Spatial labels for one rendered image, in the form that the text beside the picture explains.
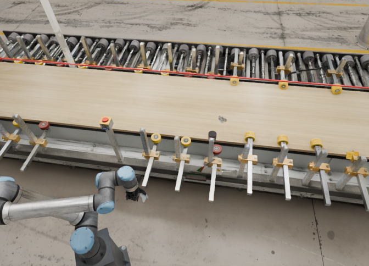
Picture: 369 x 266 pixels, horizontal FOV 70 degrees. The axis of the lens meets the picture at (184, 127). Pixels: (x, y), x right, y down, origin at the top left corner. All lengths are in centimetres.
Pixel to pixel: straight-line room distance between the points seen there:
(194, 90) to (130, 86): 62
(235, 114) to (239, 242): 121
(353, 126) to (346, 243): 112
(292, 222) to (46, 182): 263
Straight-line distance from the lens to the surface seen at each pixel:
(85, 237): 196
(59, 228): 307
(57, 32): 294
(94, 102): 261
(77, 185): 322
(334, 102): 272
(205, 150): 234
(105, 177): 159
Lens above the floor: 262
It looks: 50 degrees down
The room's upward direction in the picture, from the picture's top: 3 degrees counter-clockwise
